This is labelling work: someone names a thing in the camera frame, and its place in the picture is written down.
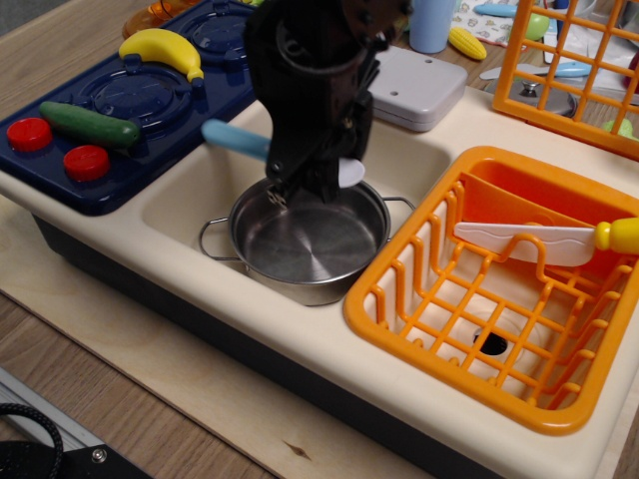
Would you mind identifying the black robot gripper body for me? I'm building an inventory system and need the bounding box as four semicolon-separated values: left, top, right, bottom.
243;0;415;166

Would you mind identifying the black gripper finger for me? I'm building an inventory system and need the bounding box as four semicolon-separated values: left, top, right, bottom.
266;144;320;208
304;156;365;203

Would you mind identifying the blue handled white spoon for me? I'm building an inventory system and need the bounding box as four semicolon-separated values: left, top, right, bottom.
201;119;365;189

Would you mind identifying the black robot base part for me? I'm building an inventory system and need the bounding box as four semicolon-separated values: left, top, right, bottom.
0;402;151;479

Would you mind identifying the stainless steel pan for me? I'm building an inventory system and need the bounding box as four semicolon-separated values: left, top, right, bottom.
198;179;414;306

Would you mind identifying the grey toy faucet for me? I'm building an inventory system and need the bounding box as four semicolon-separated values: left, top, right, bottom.
369;47;467;133

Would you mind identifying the light blue cup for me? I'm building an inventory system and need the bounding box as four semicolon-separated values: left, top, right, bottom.
408;0;456;54

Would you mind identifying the yellow toy corn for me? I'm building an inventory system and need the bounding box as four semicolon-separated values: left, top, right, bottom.
448;27;487;61

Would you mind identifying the yellow toy banana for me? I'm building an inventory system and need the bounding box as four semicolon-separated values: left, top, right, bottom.
118;28;205;82

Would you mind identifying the orange transparent toy item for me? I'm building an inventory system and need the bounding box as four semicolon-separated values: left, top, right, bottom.
122;0;200;39

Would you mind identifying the cream toy sink unit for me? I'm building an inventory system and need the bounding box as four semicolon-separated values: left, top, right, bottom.
0;39;639;479

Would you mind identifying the green toy cucumber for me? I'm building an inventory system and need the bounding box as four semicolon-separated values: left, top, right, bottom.
39;101;141;150

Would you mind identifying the navy blue toy stove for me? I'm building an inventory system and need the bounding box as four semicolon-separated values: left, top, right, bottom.
1;1;256;216

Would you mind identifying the red stove knob right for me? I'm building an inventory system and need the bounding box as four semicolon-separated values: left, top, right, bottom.
63;145;111;182

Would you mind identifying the red stove knob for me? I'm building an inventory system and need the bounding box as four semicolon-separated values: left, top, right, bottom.
7;118;53;153
63;145;111;182

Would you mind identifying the green toy ball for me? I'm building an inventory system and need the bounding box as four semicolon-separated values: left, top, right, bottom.
524;14;550;41

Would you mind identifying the light plywood base board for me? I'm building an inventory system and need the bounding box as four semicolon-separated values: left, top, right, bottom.
0;197;639;479

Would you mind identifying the steel pot lid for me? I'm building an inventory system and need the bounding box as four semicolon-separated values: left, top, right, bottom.
508;77;578;118

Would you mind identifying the orange upright grid rack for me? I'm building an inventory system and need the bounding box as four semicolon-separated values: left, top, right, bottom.
493;1;638;160

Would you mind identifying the red stove knob left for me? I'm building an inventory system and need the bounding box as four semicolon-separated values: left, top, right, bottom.
7;118;53;153

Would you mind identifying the orange dish rack basket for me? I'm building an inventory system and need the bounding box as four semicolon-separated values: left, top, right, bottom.
343;147;638;435

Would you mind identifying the white toy knife yellow handle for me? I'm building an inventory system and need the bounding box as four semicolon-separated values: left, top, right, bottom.
453;218;638;266

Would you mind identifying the blue handled utensil background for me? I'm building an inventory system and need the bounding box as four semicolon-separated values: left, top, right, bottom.
479;62;591;80

